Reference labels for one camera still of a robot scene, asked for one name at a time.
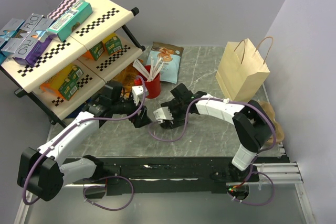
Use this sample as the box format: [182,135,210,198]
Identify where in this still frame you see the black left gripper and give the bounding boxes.
[112,93,152,127]

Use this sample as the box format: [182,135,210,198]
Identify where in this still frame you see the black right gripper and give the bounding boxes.
[161,100,187,130]

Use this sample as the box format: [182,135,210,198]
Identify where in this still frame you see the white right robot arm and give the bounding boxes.
[153,83,276,181]

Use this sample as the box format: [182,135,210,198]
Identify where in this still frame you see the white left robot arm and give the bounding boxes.
[17,81,151,205]

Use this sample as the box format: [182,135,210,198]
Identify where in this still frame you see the red cup holder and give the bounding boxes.
[138,70,161,99]

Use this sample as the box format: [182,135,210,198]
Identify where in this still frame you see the white wrapped straws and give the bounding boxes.
[133,57,164,82]

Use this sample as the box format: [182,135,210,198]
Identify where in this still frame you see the orange snack bag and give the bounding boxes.
[112,63,139,92]

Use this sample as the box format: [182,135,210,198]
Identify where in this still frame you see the blue snack pouch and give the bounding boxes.
[146,42,184,84]

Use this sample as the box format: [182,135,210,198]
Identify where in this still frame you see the orange green large box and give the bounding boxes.
[39,63,83,101]

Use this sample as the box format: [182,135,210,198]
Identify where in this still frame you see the cream two-tier shelf rack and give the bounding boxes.
[1,0,145,126]

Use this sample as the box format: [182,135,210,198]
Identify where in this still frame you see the brown paper bag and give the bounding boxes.
[216,38,270,102]

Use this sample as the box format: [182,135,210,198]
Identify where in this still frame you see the brown cardboard cup carrier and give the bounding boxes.
[258,101,285,144]

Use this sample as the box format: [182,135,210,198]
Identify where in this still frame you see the teal box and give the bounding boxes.
[47,0,93,42]

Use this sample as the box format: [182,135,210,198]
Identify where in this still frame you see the silver purple box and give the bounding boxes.
[1,14,54,66]

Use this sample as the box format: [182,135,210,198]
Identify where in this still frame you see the blue silver box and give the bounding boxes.
[0,18,25,50]

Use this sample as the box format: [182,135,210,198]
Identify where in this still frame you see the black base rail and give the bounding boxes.
[64,155,289,197]

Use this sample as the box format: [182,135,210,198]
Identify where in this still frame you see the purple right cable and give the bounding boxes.
[148,100,278,206]

